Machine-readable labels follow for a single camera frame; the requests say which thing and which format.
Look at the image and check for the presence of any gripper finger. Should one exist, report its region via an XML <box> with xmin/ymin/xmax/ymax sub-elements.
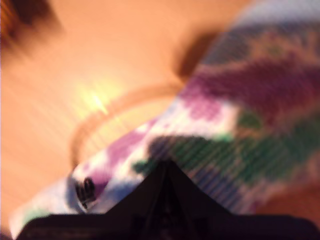
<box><xmin>167</xmin><ymin>160</ymin><xmax>234</xmax><ymax>240</ymax></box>
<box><xmin>103</xmin><ymin>161</ymin><xmax>168</xmax><ymax>240</ymax></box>

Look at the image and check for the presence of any pastel tie-dye sock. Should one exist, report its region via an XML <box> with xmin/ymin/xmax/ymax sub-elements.
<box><xmin>8</xmin><ymin>0</ymin><xmax>320</xmax><ymax>238</ymax></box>

